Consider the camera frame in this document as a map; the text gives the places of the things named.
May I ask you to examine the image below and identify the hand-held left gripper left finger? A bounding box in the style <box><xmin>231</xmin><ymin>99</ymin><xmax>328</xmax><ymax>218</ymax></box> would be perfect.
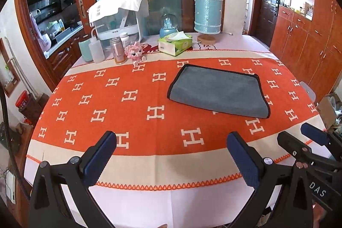
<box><xmin>28</xmin><ymin>131</ymin><xmax>118</xmax><ymax>228</ymax></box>

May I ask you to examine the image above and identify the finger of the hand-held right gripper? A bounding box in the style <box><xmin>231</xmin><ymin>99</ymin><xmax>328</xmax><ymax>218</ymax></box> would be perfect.
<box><xmin>300</xmin><ymin>123</ymin><xmax>342</xmax><ymax>157</ymax></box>
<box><xmin>277</xmin><ymin>131</ymin><xmax>342</xmax><ymax>178</ymax></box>

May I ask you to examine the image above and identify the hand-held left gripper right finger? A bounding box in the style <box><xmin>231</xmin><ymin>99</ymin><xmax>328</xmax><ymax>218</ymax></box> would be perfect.
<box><xmin>227</xmin><ymin>131</ymin><xmax>315</xmax><ymax>228</ymax></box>

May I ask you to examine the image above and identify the grey towel with black trim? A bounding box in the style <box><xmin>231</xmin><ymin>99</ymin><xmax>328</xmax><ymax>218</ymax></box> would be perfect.
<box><xmin>167</xmin><ymin>64</ymin><xmax>271</xmax><ymax>119</ymax></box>

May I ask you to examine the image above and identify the cardboard box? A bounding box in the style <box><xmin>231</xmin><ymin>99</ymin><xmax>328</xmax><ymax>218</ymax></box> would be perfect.
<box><xmin>316</xmin><ymin>93</ymin><xmax>342</xmax><ymax>134</ymax></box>

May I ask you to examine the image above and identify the orange patterned blanket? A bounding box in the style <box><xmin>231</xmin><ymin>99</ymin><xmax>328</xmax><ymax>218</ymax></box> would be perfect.
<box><xmin>25</xmin><ymin>50</ymin><xmax>325</xmax><ymax>191</ymax></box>

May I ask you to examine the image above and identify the wooden shelf cabinet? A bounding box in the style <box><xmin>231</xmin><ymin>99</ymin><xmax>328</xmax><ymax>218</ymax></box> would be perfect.
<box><xmin>269</xmin><ymin>0</ymin><xmax>342</xmax><ymax>101</ymax></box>

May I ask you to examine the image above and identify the red lidded container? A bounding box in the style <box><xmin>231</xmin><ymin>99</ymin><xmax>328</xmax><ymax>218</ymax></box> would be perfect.
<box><xmin>15</xmin><ymin>90</ymin><xmax>32</xmax><ymax>109</ymax></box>

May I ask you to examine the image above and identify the pale teal cup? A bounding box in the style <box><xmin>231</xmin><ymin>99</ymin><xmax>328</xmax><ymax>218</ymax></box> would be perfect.
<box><xmin>78</xmin><ymin>39</ymin><xmax>94</xmax><ymax>63</ymax></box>

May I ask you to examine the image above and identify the metal bottle with amber base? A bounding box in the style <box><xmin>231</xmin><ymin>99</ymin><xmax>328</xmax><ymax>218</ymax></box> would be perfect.
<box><xmin>110</xmin><ymin>37</ymin><xmax>127</xmax><ymax>65</ymax></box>

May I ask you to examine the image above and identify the clear squeeze bottle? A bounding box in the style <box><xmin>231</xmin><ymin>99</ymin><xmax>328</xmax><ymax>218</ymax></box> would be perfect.
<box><xmin>89</xmin><ymin>25</ymin><xmax>106</xmax><ymax>63</ymax></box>

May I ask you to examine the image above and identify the pink crochet toy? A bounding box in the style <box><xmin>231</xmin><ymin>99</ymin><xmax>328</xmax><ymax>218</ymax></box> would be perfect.
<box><xmin>125</xmin><ymin>41</ymin><xmax>147</xmax><ymax>66</ymax></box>

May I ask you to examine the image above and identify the wooden kitchen base cabinet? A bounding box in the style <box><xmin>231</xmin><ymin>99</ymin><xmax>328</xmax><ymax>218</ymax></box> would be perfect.
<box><xmin>44</xmin><ymin>30</ymin><xmax>91</xmax><ymax>79</ymax></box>

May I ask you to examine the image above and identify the white pill bottle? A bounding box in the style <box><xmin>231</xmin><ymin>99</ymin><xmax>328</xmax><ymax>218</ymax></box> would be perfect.
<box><xmin>119</xmin><ymin>32</ymin><xmax>130</xmax><ymax>48</ymax></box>

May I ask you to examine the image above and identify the wooden framed picture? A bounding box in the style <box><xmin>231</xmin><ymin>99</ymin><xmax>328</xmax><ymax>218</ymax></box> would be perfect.
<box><xmin>0</xmin><ymin>38</ymin><xmax>21</xmax><ymax>98</ymax></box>

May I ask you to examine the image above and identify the white countertop appliance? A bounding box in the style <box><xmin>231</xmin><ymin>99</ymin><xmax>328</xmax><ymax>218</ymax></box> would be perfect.
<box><xmin>89</xmin><ymin>4</ymin><xmax>150</xmax><ymax>43</ymax></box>

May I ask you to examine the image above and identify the green tissue box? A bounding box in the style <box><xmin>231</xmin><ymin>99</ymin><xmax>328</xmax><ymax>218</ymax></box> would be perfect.
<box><xmin>158</xmin><ymin>32</ymin><xmax>193</xmax><ymax>57</ymax></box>

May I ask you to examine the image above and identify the dark wooden entrance door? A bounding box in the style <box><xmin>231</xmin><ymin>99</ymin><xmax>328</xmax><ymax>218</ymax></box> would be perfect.
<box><xmin>254</xmin><ymin>0</ymin><xmax>283</xmax><ymax>43</ymax></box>

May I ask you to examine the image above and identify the blue snow globe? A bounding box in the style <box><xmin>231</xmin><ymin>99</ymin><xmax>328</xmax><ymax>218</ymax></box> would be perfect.
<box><xmin>159</xmin><ymin>14</ymin><xmax>179</xmax><ymax>38</ymax></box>

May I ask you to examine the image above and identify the light blue table lamp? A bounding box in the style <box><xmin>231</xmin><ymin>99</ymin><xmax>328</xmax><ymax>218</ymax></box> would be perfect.
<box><xmin>194</xmin><ymin>0</ymin><xmax>223</xmax><ymax>44</ymax></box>

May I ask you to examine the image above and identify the white cloth cover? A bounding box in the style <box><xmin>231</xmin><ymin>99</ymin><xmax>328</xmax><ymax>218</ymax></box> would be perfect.
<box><xmin>88</xmin><ymin>0</ymin><xmax>150</xmax><ymax>24</ymax></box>

